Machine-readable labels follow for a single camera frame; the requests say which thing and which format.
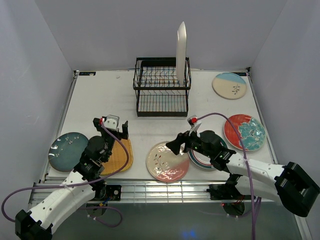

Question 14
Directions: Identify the purple cable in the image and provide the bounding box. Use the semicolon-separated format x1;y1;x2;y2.
196;112;262;240
1;123;130;228

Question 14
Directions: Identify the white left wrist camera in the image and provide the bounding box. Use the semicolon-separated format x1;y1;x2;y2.
99;114;120;132

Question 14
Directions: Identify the white rectangular plate black rim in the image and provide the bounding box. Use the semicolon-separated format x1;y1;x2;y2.
175;21;187;86

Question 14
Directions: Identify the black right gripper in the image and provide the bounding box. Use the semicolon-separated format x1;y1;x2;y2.
166;126;213;159

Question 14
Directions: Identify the white plate green red rim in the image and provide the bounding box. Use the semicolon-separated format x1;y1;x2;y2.
187;143;215;171

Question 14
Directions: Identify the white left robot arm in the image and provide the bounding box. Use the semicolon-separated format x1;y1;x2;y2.
14;115;129;240

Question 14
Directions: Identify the woven bamboo square tray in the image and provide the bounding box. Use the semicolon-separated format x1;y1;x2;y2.
100;139;134;176

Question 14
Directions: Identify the cream pink floral plate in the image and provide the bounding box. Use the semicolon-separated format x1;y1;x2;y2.
145;141;190;183

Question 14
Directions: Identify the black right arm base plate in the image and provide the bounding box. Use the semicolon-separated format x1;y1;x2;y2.
206;184;251;201

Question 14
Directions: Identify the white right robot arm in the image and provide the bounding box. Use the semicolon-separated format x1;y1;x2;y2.
166;130;320;217

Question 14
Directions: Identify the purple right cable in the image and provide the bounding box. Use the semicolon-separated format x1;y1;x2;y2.
196;112;262;240

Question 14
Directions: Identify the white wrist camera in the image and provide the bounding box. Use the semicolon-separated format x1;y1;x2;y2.
99;114;120;132
187;115;202;136

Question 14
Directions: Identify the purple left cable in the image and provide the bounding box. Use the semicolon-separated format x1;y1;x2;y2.
1;123;130;228

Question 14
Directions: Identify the black wire dish rack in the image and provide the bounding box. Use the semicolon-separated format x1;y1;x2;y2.
132;57;192;117

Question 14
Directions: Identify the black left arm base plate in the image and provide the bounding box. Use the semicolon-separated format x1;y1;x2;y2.
99;184;122;202

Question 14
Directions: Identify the dark teal round plate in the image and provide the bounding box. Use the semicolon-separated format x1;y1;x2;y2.
48;132;89;172

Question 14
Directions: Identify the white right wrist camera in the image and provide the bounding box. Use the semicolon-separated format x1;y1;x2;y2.
187;115;202;136

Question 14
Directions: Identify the cream plate blue top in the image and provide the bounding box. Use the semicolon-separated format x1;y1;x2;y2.
212;72;247;100

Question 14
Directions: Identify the red plate blue flower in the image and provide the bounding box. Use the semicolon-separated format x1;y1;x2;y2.
223;114;267;152

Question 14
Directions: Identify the aluminium front frame rail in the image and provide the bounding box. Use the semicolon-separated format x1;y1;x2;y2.
28;179;282;207

